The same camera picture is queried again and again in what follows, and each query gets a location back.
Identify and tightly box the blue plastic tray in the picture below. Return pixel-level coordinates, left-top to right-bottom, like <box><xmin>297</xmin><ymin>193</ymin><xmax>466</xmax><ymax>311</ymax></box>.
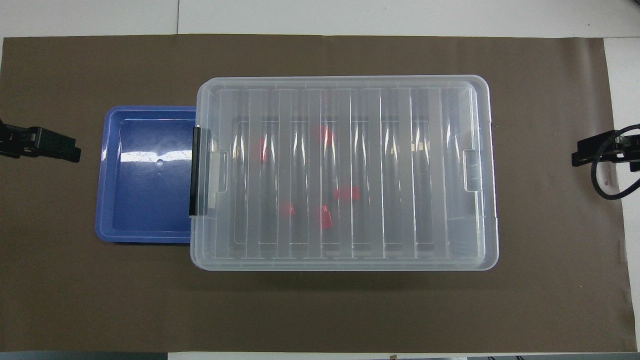
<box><xmin>95</xmin><ymin>105</ymin><xmax>198</xmax><ymax>245</ymax></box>

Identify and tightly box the clear ribbed plastic lid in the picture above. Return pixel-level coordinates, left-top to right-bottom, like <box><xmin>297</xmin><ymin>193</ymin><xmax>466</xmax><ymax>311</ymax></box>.
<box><xmin>190</xmin><ymin>75</ymin><xmax>500</xmax><ymax>272</ymax></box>

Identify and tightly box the black box latch handle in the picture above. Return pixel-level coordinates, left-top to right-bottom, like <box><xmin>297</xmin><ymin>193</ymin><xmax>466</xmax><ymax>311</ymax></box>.
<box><xmin>188</xmin><ymin>126</ymin><xmax>202</xmax><ymax>217</ymax></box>

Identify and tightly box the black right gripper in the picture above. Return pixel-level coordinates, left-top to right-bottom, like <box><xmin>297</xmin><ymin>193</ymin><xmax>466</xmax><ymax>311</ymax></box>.
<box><xmin>571</xmin><ymin>127</ymin><xmax>640</xmax><ymax>174</ymax></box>

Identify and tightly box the black cable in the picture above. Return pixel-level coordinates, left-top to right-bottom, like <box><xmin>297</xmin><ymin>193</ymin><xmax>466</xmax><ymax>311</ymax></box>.
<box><xmin>591</xmin><ymin>123</ymin><xmax>640</xmax><ymax>201</ymax></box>

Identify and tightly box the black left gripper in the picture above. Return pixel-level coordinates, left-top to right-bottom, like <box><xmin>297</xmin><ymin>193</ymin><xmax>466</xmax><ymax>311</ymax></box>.
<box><xmin>0</xmin><ymin>120</ymin><xmax>82</xmax><ymax>164</ymax></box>

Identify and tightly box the brown paper table mat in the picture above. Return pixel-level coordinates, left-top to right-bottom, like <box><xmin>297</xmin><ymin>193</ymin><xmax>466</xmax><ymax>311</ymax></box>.
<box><xmin>0</xmin><ymin>34</ymin><xmax>637</xmax><ymax>354</ymax></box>

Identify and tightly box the clear plastic storage box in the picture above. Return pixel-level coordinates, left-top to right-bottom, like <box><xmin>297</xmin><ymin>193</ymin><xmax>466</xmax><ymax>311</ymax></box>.
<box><xmin>190</xmin><ymin>75</ymin><xmax>500</xmax><ymax>272</ymax></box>

